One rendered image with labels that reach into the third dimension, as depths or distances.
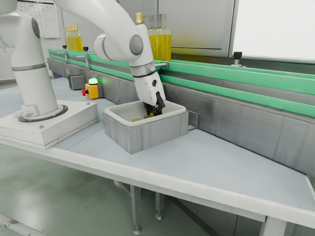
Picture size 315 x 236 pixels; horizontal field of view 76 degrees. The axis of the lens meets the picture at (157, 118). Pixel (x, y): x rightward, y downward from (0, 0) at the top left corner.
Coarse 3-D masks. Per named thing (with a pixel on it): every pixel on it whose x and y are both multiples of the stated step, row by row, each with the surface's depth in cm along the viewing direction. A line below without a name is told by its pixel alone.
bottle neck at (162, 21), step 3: (159, 15) 81; (162, 15) 81; (165, 15) 81; (159, 18) 82; (162, 18) 81; (165, 18) 82; (159, 21) 82; (162, 21) 81; (165, 21) 82; (159, 24) 83; (162, 24) 82; (165, 24) 82
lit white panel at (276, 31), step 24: (240, 0) 68; (264, 0) 62; (288, 0) 57; (312, 0) 53; (240, 24) 70; (264, 24) 64; (288, 24) 59; (312, 24) 54; (240, 48) 72; (264, 48) 65; (288, 48) 60; (312, 48) 55
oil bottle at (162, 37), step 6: (156, 30) 83; (162, 30) 81; (168, 30) 83; (156, 36) 84; (162, 36) 81; (168, 36) 83; (156, 42) 84; (162, 42) 82; (168, 42) 84; (156, 48) 85; (162, 48) 83; (168, 48) 85; (156, 54) 86; (162, 54) 84; (168, 54) 86; (162, 60) 85; (168, 60) 87
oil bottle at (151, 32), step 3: (150, 30) 86; (153, 30) 85; (150, 33) 86; (153, 33) 85; (150, 36) 87; (153, 36) 86; (150, 39) 87; (153, 39) 86; (150, 42) 88; (153, 42) 87; (153, 45) 87; (153, 48) 87; (153, 51) 88; (153, 54) 88; (153, 57) 89
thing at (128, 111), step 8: (120, 104) 68; (128, 104) 69; (136, 104) 71; (168, 104) 71; (176, 104) 68; (112, 112) 61; (120, 112) 68; (128, 112) 70; (136, 112) 72; (144, 112) 74; (168, 112) 72; (176, 112) 62; (120, 120) 55; (128, 120) 71; (144, 120) 55; (152, 120) 57
